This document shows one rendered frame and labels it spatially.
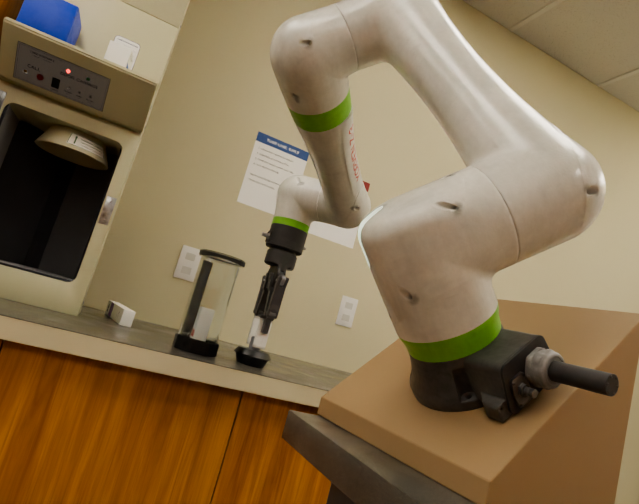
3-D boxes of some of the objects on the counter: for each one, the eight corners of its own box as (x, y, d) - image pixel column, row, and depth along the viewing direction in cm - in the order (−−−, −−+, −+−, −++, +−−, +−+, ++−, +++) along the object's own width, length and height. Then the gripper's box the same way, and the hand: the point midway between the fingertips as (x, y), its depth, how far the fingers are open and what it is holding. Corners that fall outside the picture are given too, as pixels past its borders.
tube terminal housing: (-49, 276, 126) (55, 15, 138) (83, 309, 138) (169, 66, 150) (-85, 277, 103) (44, -36, 115) (78, 316, 115) (179, 28, 127)
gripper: (258, 248, 126) (231, 338, 122) (280, 244, 110) (250, 347, 106) (285, 257, 128) (259, 345, 125) (310, 255, 112) (281, 355, 108)
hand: (259, 333), depth 116 cm, fingers open, 4 cm apart
